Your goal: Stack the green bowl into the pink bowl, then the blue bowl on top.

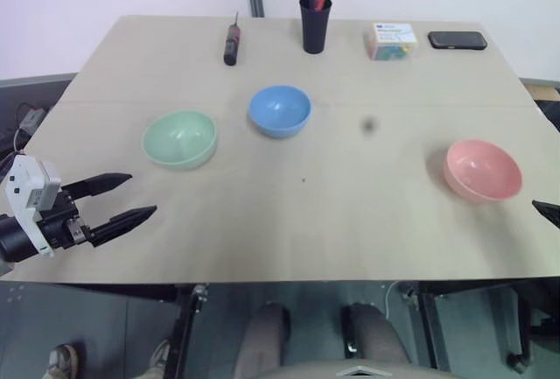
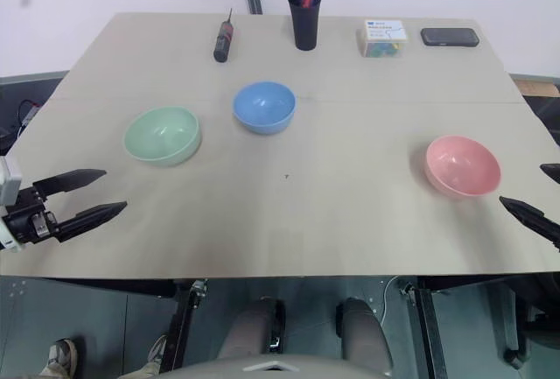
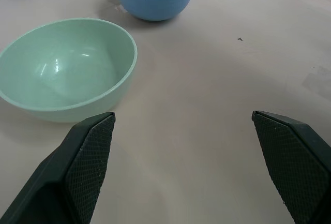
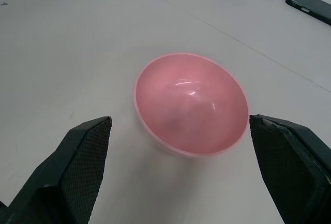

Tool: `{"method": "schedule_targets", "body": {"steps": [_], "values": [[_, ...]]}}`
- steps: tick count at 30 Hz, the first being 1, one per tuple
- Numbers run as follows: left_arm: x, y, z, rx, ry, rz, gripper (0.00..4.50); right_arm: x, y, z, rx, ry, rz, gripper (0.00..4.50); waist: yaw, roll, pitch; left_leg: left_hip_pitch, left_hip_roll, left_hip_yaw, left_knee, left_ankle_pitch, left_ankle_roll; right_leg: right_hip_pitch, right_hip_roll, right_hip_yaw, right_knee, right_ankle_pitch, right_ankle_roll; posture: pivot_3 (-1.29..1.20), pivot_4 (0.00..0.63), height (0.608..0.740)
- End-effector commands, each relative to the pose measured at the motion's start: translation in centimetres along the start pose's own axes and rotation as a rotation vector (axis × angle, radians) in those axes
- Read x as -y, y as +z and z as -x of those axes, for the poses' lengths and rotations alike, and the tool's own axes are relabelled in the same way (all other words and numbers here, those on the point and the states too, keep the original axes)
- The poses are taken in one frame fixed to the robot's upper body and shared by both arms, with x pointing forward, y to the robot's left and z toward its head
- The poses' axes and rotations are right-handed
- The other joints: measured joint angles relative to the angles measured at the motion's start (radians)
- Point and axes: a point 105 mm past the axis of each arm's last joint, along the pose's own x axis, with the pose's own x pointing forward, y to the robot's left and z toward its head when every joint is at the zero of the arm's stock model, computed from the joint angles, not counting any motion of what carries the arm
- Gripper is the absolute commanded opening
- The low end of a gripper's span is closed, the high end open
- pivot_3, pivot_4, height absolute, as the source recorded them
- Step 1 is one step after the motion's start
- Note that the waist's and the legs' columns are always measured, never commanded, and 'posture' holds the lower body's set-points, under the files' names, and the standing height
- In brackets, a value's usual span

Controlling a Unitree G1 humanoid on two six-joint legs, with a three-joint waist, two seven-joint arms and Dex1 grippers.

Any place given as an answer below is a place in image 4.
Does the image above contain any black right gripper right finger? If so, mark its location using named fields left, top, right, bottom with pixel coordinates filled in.
left=249, top=114, right=331, bottom=224

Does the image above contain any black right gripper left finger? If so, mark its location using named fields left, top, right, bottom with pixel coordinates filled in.
left=0, top=116, right=113, bottom=224

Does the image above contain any pink plastic bowl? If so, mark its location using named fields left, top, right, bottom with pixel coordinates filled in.
left=133, top=52, right=250, bottom=159

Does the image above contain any black smartphone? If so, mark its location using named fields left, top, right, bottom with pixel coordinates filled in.
left=285, top=0, right=331, bottom=27

